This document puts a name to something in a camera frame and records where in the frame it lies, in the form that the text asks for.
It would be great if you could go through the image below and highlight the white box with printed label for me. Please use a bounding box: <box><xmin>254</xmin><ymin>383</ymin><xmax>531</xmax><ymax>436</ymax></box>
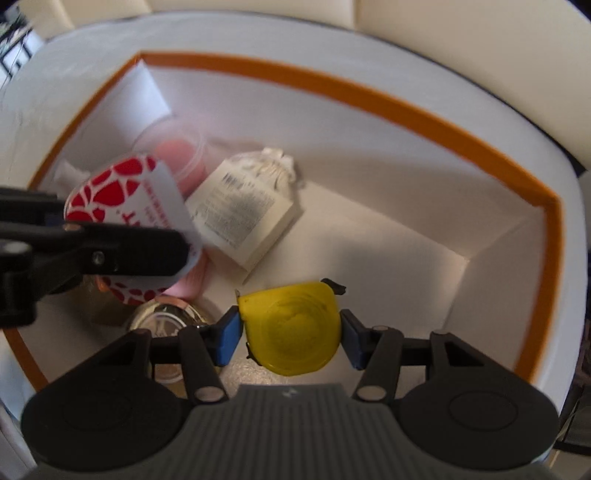
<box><xmin>185</xmin><ymin>157</ymin><xmax>306</xmax><ymax>271</ymax></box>

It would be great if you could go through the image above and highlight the yellow tape measure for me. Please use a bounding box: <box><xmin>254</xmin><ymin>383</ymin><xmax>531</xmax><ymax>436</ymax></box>
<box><xmin>236</xmin><ymin>278</ymin><xmax>347</xmax><ymax>376</ymax></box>

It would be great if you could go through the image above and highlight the white drawstring pouch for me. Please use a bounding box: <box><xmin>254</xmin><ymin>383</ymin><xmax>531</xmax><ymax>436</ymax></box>
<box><xmin>226</xmin><ymin>146</ymin><xmax>306</xmax><ymax>191</ymax></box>

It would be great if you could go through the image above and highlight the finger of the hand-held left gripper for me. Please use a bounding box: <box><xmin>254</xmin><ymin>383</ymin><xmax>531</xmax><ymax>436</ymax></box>
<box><xmin>0</xmin><ymin>220</ymin><xmax>193</xmax><ymax>297</ymax></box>
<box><xmin>0</xmin><ymin>186</ymin><xmax>70</xmax><ymax>227</ymax></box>

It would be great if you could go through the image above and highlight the pink makeup sponge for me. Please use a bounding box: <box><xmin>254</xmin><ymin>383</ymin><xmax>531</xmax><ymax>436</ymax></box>
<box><xmin>154</xmin><ymin>138</ymin><xmax>208</xmax><ymax>195</ymax></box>

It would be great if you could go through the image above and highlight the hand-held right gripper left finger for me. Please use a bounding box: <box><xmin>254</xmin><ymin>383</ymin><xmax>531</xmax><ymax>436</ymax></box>
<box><xmin>104</xmin><ymin>306</ymin><xmax>244</xmax><ymax>402</ymax></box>

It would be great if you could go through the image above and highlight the orange cardboard box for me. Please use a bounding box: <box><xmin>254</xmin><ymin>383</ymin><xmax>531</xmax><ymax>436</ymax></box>
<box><xmin>0</xmin><ymin>50</ymin><xmax>567</xmax><ymax>394</ymax></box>

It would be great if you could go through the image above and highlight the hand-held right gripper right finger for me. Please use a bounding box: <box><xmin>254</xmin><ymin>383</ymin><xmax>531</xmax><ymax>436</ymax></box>
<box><xmin>340</xmin><ymin>308</ymin><xmax>490</xmax><ymax>402</ymax></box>

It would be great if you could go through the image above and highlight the clear plastic container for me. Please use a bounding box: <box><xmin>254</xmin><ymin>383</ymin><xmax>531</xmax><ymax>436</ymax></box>
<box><xmin>134</xmin><ymin>117</ymin><xmax>211</xmax><ymax>195</ymax></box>

